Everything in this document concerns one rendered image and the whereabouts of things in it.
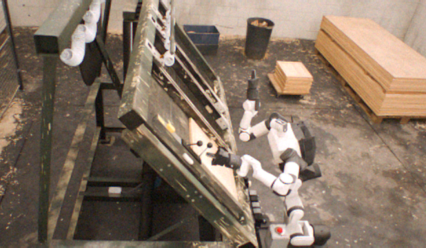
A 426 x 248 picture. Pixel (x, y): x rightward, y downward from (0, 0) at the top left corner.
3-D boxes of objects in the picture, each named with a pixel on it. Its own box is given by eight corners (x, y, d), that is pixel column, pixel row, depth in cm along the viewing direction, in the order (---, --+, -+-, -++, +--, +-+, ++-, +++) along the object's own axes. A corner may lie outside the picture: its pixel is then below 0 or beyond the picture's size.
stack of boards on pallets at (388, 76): (431, 124, 558) (456, 80, 513) (373, 124, 538) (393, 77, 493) (358, 55, 754) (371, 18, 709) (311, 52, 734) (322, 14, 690)
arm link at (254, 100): (252, 91, 276) (251, 106, 280) (242, 94, 270) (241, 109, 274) (263, 95, 268) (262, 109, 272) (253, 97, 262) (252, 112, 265)
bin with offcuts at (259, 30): (271, 61, 675) (278, 27, 638) (244, 60, 666) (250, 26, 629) (263, 49, 717) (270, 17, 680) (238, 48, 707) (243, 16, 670)
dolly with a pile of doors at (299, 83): (307, 100, 572) (314, 77, 549) (276, 100, 562) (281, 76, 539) (294, 81, 621) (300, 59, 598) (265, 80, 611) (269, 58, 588)
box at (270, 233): (284, 255, 244) (290, 238, 234) (267, 255, 243) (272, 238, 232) (280, 240, 254) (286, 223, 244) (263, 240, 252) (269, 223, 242)
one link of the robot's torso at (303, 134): (308, 144, 284) (302, 108, 264) (322, 174, 257) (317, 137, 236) (271, 154, 287) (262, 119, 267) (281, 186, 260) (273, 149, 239)
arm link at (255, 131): (249, 137, 297) (271, 125, 286) (246, 146, 287) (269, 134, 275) (240, 126, 294) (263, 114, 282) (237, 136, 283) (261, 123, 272)
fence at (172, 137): (238, 213, 253) (242, 211, 252) (151, 122, 203) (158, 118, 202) (237, 207, 257) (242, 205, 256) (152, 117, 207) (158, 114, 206)
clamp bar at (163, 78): (229, 167, 291) (256, 153, 285) (132, 53, 228) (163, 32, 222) (227, 158, 299) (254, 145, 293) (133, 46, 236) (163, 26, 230)
